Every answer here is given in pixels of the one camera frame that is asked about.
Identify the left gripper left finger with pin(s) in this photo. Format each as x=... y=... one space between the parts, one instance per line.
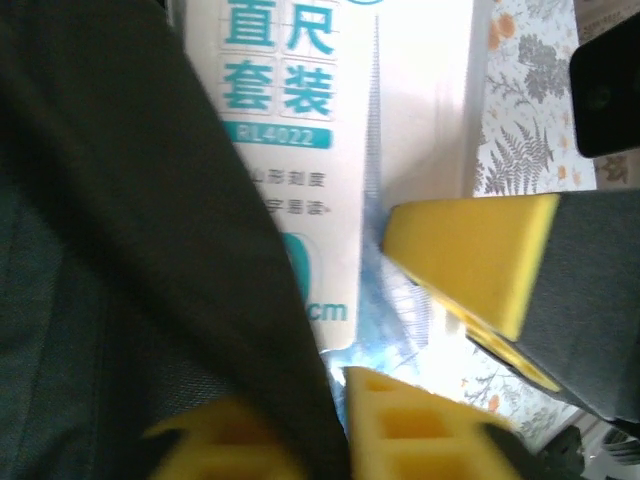
x=225 y=440

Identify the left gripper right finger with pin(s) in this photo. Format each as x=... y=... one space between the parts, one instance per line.
x=400 y=435

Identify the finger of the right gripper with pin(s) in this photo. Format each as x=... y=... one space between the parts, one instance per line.
x=475 y=260

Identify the white ruler set package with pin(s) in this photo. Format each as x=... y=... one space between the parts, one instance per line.
x=400 y=100

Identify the black backpack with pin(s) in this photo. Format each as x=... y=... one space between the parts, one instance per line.
x=125 y=225

